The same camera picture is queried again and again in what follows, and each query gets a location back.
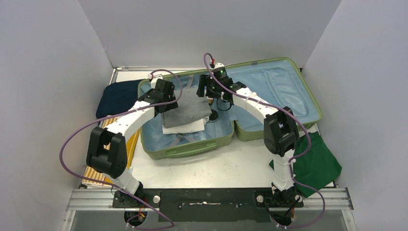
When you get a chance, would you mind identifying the grey shirt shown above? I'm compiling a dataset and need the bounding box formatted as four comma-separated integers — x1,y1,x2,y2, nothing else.
162,88,211,128

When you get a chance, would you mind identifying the black round cosmetic jar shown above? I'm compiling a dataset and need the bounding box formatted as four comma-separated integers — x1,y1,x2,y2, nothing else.
208,110,218,122

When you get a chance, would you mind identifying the white shirt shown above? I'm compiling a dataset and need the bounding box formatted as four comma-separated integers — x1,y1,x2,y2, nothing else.
162,117,209,135

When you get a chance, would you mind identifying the yellow striped towel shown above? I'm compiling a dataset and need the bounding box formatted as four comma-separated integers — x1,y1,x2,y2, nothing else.
81,117,140,188

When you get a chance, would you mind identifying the green suitcase with blue lining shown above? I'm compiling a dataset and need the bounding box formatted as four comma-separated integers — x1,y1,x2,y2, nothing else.
141,58,322,160

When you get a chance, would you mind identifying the dark green cloth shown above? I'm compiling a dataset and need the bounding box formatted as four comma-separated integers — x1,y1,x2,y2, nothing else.
269,131,342,199

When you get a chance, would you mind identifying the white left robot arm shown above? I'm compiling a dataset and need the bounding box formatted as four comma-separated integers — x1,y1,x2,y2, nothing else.
86,78,178,207

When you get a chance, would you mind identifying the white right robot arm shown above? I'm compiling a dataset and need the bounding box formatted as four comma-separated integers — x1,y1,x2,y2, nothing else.
197,67,299,206

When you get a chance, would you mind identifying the navy blue folded cloth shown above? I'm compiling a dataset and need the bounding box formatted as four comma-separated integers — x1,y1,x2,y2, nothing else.
96,80,141,119

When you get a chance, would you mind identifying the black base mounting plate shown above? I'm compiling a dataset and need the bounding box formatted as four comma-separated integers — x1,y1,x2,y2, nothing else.
112,188,304,223

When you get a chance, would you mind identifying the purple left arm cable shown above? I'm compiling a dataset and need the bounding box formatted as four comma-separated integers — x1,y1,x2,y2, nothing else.
59,69,183,231

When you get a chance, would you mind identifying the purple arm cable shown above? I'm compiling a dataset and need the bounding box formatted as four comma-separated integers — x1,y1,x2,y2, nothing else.
203,52,326,230
59,69,183,231

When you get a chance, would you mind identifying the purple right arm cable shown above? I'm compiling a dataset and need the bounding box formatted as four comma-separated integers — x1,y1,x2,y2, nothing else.
203,52,326,230

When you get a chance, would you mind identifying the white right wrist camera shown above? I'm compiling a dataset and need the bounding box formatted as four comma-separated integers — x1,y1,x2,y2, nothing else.
210,63,225,72

